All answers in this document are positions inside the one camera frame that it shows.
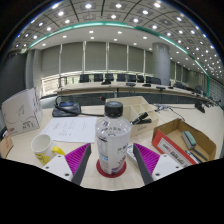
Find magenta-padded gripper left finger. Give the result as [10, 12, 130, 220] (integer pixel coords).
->
[42, 142, 92, 186]

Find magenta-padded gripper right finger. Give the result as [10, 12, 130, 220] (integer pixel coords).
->
[132, 143, 184, 186]

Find clear black-capped drink bottle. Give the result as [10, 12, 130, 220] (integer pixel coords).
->
[95, 100, 133, 175]

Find small white rectangular pack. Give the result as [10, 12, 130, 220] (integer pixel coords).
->
[126, 143, 138, 161]

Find flat round red coaster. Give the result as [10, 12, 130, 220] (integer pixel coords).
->
[95, 159, 128, 179]

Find white compartment organizer box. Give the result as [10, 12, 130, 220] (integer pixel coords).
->
[105, 95, 160, 138]

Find white printed paper sheet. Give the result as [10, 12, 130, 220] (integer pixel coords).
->
[39, 115, 98, 144]

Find open brown cardboard box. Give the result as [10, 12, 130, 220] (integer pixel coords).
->
[151, 117, 218, 167]

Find yellow mug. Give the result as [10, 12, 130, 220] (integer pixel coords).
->
[30, 133, 67, 167]

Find grey whiteboard eraser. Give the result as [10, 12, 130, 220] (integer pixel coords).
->
[181, 130, 198, 150]

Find black desk phone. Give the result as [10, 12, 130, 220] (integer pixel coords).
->
[52, 100, 82, 118]

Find dark marker pen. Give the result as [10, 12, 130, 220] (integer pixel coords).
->
[192, 147, 210, 163]

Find long curved conference desk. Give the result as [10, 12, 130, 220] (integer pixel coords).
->
[54, 80, 214, 108]

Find white printed cardboard box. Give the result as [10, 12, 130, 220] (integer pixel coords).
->
[0, 87, 44, 137]

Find black desktop microphone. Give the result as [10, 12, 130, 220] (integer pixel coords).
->
[194, 100, 207, 114]

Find black office chairs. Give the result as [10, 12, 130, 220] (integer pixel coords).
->
[78, 73, 188, 89]

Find ceiling lights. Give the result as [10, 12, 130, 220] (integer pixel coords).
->
[13, 0, 224, 81]

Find black phone cable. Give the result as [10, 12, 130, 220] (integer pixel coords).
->
[54, 94, 105, 118]

